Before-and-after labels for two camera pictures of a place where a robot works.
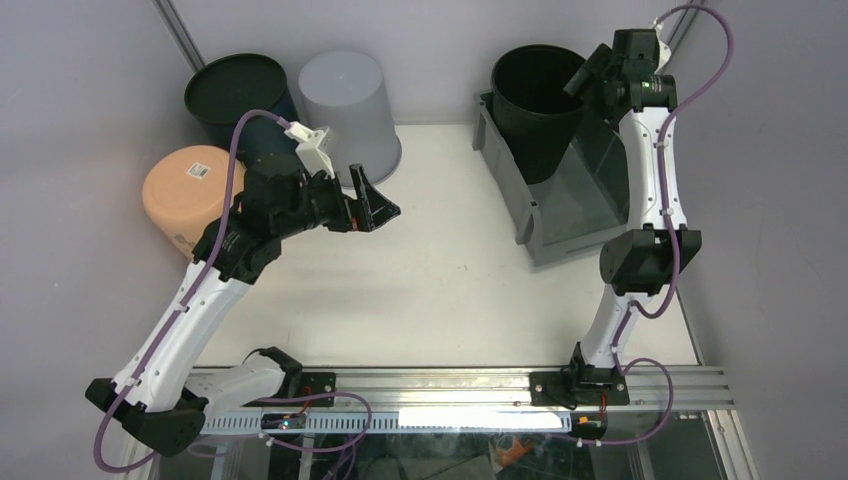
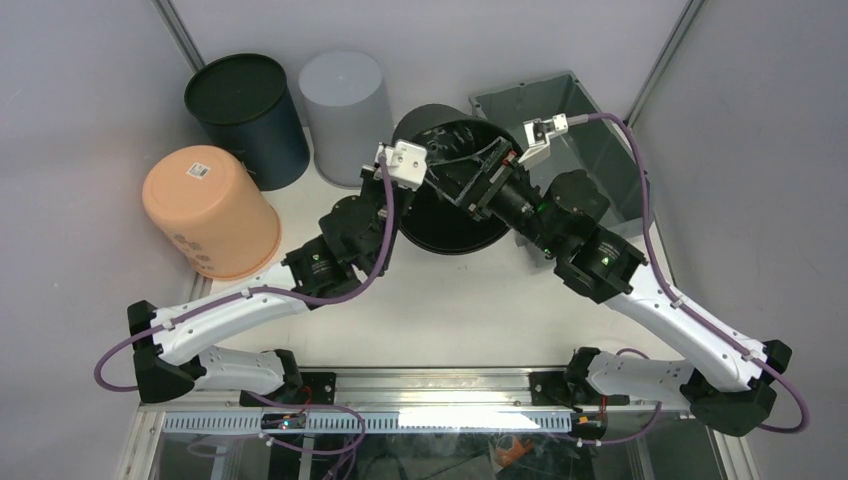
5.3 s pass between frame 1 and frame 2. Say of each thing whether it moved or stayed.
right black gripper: moved
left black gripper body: moved
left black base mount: stayed
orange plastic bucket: stayed
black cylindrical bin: moved
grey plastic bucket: stayed
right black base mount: stayed
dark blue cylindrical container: stayed
